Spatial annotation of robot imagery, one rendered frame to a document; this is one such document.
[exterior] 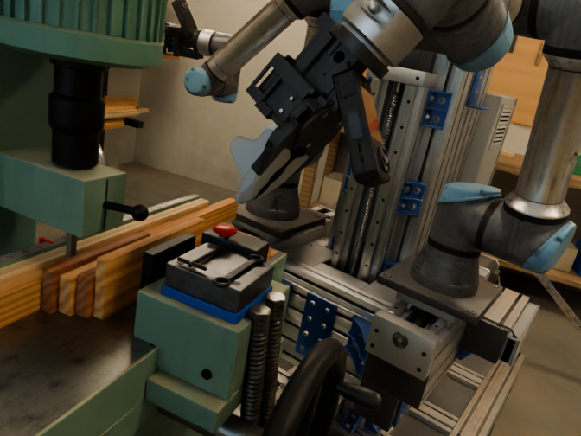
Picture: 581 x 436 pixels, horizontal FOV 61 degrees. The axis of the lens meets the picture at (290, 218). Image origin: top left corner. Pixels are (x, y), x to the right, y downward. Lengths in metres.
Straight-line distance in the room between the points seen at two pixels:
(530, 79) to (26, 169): 3.44
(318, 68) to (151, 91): 4.16
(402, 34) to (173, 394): 0.44
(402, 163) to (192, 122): 3.37
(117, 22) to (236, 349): 0.35
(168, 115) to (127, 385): 4.08
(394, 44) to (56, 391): 0.46
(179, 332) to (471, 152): 1.11
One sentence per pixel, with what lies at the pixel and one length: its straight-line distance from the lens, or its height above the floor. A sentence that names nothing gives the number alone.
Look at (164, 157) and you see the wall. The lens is 4.65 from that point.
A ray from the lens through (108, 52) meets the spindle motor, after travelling 0.54.
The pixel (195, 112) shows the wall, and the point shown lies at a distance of 4.42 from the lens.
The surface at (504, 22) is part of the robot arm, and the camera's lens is 0.61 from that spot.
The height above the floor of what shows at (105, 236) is 0.95.
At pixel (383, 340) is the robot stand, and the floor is 0.73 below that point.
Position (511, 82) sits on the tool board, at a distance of 3.77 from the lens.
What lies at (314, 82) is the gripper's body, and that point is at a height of 1.22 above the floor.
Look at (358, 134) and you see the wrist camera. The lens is 0.48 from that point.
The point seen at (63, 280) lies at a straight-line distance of 0.64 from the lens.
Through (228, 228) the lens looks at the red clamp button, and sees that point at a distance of 0.62.
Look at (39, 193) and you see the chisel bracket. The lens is 0.65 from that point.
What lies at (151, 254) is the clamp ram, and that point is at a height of 0.99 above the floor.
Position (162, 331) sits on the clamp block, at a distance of 0.59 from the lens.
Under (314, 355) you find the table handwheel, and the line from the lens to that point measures 0.53.
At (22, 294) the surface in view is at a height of 0.93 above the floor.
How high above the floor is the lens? 1.25
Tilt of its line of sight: 19 degrees down
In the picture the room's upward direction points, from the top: 11 degrees clockwise
